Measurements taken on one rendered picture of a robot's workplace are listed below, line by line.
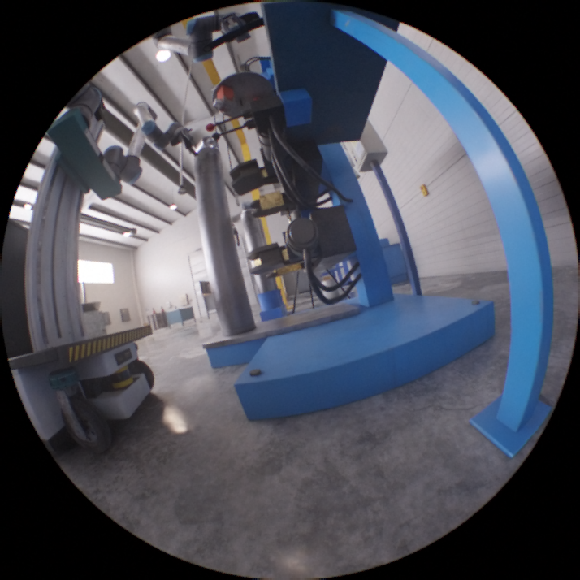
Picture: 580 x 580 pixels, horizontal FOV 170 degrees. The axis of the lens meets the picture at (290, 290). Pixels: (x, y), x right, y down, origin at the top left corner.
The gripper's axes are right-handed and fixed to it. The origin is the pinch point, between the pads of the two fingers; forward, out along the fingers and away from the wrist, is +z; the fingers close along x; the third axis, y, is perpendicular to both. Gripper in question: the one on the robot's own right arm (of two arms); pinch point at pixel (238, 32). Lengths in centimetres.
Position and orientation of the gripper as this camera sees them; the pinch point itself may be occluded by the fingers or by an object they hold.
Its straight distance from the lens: 77.2
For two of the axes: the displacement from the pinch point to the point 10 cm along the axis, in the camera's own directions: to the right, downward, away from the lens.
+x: -3.0, 0.7, -9.5
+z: 2.5, 9.7, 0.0
